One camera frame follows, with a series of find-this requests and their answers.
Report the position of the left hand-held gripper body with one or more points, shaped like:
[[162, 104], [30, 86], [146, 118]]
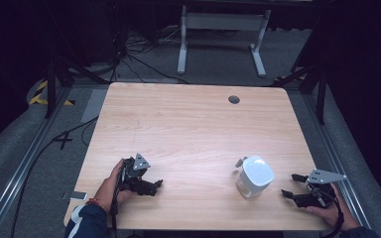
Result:
[[133, 172]]

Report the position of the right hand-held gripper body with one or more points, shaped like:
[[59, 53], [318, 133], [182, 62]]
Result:
[[320, 195]]

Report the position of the white lidded jar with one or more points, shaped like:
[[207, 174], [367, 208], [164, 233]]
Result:
[[255, 177]]

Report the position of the person's right hand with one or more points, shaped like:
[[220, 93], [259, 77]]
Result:
[[334, 213]]

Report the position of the person's left hand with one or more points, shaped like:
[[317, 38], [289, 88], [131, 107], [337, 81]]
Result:
[[110, 190]]

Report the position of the small grey tape strip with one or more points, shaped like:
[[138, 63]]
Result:
[[74, 195]]

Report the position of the black metal stand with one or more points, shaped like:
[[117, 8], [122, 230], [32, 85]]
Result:
[[320, 92], [51, 86]]

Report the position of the yellow black floor tape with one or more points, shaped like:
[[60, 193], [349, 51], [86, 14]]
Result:
[[39, 95]]

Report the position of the aluminium floor rail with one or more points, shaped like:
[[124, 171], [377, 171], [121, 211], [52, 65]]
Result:
[[337, 162], [16, 178]]

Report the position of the white metal desk frame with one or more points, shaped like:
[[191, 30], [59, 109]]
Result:
[[223, 21]]

